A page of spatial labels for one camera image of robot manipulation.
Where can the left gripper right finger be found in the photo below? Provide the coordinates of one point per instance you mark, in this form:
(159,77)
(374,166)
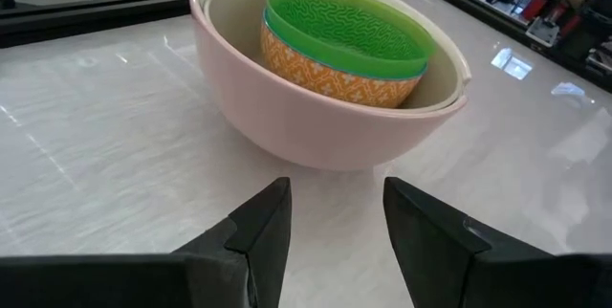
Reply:
(430,250)

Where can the red box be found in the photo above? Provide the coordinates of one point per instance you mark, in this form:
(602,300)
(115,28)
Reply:
(533,7)

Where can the large pink bowl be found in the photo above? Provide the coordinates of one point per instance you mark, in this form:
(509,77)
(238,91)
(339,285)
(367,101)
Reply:
(296,116)

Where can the green plastic bowl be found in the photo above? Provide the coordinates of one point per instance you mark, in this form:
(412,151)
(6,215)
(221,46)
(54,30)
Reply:
(354,35)

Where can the white bowl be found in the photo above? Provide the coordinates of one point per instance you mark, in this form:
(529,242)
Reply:
(229,26)

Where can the orange patterned bowl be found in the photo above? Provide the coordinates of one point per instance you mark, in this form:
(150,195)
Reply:
(330,78)

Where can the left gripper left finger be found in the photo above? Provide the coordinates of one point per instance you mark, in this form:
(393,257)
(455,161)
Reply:
(258,250)

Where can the grey white device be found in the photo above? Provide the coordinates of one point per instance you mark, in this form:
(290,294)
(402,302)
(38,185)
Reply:
(542,31)

